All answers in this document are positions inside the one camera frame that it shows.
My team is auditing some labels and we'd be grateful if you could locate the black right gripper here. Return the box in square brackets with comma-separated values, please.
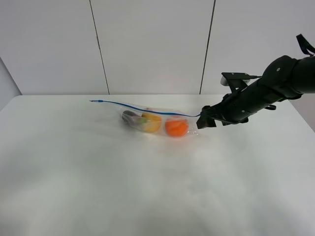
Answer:
[196, 90, 253, 129]

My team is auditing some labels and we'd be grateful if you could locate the clear blue-zip file bag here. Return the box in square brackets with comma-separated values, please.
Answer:
[91, 99, 200, 138]

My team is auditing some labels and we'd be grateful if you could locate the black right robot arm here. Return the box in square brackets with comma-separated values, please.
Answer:
[196, 56, 315, 129]

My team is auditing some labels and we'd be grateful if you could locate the orange toy orange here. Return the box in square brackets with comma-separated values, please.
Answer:
[164, 119, 189, 137]

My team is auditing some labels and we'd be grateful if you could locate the yellow toy pear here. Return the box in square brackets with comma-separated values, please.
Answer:
[141, 113, 162, 133]

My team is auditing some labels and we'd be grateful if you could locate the purple toy eggplant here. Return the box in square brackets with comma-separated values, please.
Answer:
[121, 110, 143, 130]

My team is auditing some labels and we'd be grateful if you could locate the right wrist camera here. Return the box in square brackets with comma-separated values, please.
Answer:
[220, 72, 257, 93]

